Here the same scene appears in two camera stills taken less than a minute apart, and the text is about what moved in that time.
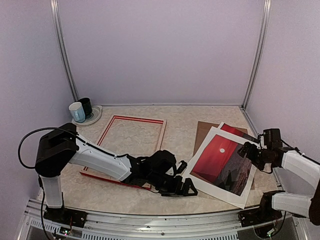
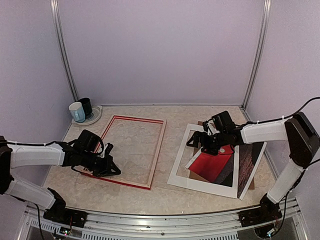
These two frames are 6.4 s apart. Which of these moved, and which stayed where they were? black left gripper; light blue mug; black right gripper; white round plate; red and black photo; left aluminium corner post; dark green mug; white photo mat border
Moved: white photo mat border; black right gripper; black left gripper
Stayed: light blue mug; left aluminium corner post; dark green mug; white round plate; red and black photo
